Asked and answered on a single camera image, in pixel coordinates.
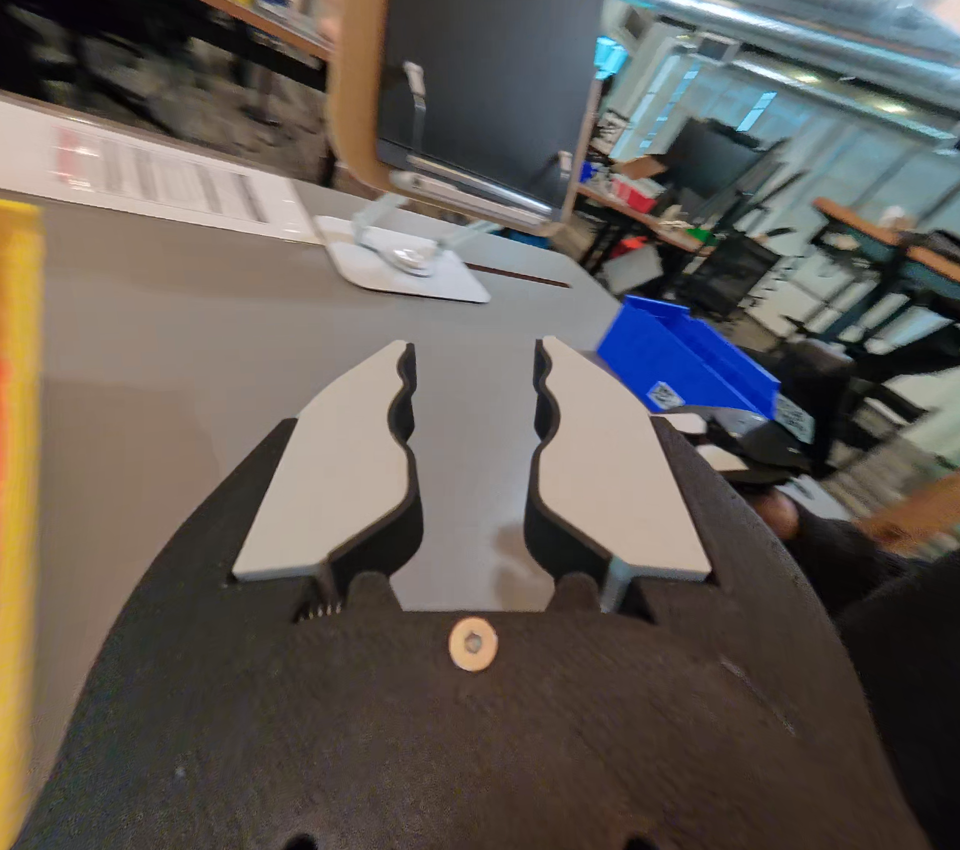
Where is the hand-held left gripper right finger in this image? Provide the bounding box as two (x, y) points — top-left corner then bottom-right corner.
(523, 336), (714, 617)

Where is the blue plastic bin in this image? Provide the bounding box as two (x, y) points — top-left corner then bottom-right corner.
(596, 294), (783, 422)

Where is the printed paper sheet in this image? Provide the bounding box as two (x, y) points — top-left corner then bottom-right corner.
(0, 94), (325, 245)

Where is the person's right hand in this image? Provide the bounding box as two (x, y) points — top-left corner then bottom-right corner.
(752, 490), (802, 542)

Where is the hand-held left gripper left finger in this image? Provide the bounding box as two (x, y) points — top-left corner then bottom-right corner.
(231, 340), (426, 615)

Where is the yellow plastic bin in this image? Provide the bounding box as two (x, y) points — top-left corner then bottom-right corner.
(0, 198), (46, 832)

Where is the wooden standing desk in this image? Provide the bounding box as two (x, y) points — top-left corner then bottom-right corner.
(810, 196), (960, 356)

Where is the black computer monitor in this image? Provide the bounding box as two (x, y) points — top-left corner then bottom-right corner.
(663, 115), (789, 206)

